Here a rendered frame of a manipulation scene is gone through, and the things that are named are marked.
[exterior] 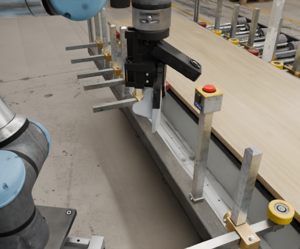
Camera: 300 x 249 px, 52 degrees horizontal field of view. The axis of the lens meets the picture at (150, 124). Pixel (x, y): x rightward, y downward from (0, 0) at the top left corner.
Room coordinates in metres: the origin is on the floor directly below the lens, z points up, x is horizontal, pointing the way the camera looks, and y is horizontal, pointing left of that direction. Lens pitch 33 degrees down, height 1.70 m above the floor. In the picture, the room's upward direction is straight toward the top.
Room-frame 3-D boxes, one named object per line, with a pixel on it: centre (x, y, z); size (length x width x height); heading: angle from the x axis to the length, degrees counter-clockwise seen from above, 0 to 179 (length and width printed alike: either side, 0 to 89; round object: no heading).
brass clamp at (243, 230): (0.66, -0.30, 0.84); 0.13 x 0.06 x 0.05; 21
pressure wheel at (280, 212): (0.70, -0.43, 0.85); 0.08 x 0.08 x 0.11
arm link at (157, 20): (0.61, 0.00, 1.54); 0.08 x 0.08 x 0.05
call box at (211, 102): (0.93, -0.20, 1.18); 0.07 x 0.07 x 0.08; 21
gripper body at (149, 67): (0.61, 0.00, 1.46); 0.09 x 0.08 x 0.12; 83
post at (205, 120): (0.93, -0.20, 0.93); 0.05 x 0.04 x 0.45; 21
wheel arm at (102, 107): (1.56, 0.11, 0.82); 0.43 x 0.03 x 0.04; 111
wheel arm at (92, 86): (1.79, 0.20, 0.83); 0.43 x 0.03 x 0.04; 111
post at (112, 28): (2.08, 0.25, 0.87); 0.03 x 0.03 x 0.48; 21
